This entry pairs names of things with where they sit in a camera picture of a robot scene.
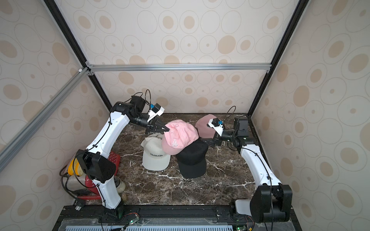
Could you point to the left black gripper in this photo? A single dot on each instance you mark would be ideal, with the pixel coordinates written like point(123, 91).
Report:
point(155, 125)

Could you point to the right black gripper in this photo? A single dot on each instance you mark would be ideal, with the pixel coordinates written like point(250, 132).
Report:
point(218, 138)

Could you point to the pink baseball cap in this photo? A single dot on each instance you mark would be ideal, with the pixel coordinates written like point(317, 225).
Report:
point(180, 135)
point(204, 131)

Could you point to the black cap front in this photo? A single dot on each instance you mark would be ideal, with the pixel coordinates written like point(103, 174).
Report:
point(192, 160)

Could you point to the white cap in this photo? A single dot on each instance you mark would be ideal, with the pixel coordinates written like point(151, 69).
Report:
point(154, 158)

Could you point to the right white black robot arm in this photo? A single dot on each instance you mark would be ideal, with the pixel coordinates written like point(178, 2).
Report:
point(272, 200)

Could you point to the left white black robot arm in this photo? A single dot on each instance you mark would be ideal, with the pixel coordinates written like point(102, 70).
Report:
point(103, 143)

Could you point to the small glass jar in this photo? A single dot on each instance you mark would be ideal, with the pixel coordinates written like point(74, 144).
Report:
point(120, 185)

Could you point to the small round brown bottle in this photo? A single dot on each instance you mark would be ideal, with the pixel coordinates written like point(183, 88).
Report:
point(124, 197)

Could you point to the small circuit board with led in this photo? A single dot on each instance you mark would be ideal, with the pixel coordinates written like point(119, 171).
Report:
point(132, 218)

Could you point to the left yellow toast slice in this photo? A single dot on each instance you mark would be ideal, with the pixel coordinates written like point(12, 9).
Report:
point(73, 168)

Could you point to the red silver toaster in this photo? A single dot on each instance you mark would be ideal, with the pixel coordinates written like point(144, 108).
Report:
point(92, 167)

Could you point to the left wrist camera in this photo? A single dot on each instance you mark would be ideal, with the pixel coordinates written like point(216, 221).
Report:
point(155, 110)

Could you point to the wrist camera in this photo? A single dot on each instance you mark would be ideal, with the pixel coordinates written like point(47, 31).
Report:
point(155, 110)
point(217, 125)

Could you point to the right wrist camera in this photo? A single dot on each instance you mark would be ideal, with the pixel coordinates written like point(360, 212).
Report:
point(217, 125)

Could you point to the horizontal aluminium rail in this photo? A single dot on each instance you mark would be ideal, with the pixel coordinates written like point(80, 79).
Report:
point(176, 67)

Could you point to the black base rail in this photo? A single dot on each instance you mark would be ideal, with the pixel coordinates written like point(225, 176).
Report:
point(167, 218)

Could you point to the left diagonal aluminium rail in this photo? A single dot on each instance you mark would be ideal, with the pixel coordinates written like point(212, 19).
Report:
point(19, 141)

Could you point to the black left frame post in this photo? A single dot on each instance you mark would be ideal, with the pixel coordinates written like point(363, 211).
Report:
point(75, 47)

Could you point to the black frame post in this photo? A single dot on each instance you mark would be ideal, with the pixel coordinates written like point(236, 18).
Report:
point(75, 47)
point(297, 14)

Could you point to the black right frame post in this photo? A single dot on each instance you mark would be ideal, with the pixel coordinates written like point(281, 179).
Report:
point(297, 14)

